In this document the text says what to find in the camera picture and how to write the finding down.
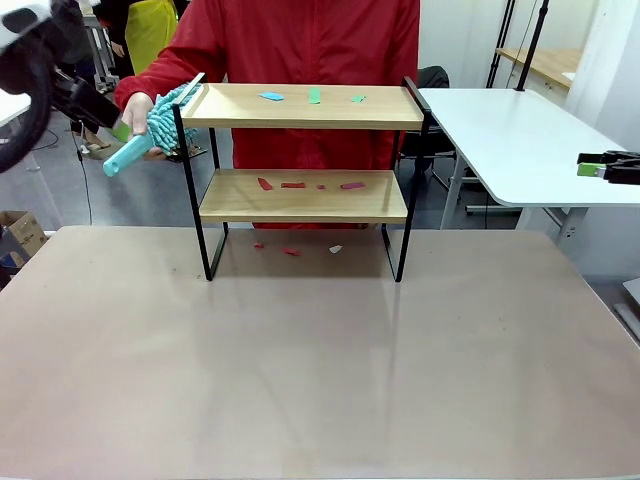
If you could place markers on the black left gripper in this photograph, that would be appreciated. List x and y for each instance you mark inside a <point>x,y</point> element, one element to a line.
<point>85,102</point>

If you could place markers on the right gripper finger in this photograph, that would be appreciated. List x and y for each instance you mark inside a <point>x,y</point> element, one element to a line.
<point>590,170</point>
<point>615,158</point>

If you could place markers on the teal microfiber duster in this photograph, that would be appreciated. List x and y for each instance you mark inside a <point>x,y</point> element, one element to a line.
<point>125,155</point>

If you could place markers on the person's right forearm red sleeve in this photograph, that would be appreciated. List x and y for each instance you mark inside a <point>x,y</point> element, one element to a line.
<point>145,80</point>

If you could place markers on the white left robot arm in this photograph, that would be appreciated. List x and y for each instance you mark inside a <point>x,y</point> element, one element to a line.
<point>10,41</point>

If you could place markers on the two-tier wooden metal shelf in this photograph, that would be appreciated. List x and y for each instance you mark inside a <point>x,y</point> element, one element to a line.
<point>200,235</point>

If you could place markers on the wooden shelf board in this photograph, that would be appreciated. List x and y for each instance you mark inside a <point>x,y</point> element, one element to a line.
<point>300,206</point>
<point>300,114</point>

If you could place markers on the person's right hand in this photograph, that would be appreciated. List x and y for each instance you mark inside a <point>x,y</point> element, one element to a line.
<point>136,112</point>

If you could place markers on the grey floor mat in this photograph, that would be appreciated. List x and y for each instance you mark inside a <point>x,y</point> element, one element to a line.
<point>97,151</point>

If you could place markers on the grey metal workbench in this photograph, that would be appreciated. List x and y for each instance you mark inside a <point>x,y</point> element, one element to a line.
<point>102,60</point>

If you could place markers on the person in dark clothes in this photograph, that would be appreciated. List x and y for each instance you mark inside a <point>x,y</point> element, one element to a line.
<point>75,45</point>

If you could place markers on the person in yellow apron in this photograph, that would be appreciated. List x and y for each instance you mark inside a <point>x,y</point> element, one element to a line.
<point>150,35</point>

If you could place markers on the white side table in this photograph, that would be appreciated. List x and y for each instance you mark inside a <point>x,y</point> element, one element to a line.
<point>12,107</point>

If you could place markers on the wooden desk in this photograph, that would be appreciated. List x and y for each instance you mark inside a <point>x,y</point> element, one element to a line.
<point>550,62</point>

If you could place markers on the thick black stand pole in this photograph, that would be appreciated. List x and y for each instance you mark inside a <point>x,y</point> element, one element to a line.
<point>532,45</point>

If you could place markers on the cardboard box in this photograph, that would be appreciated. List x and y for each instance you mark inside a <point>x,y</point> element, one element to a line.
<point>22,232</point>

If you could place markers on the red pointed paper scrap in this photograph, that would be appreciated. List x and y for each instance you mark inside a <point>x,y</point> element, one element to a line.
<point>264,184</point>

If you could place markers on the blue paper scrap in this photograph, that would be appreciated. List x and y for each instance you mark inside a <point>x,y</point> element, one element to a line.
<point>270,96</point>

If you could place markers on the thin black tripod stand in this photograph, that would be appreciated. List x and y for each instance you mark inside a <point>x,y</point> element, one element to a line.
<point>499,45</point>

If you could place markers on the red paper strip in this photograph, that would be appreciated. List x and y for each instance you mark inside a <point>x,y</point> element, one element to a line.
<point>292,185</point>

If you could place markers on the black chair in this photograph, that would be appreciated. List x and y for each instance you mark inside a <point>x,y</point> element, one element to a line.
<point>432,77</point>

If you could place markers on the green paper strip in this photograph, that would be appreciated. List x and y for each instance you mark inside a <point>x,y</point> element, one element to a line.
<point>314,96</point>

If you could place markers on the crumpled red paper scrap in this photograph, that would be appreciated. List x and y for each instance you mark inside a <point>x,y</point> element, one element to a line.
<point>291,251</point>

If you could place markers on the person in red jacket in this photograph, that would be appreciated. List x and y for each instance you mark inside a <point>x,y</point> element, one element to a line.
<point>310,45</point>

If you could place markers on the magenta paper strip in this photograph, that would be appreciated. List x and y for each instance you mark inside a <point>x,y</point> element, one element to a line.
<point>352,185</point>

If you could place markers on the small green paper scrap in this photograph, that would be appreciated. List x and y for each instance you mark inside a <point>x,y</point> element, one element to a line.
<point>358,98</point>

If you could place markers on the white paper scrap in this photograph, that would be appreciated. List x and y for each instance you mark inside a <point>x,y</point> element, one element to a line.
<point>335,249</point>

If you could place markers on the grey metal frame piece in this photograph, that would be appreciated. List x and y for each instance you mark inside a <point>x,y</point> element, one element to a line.
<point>632,289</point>

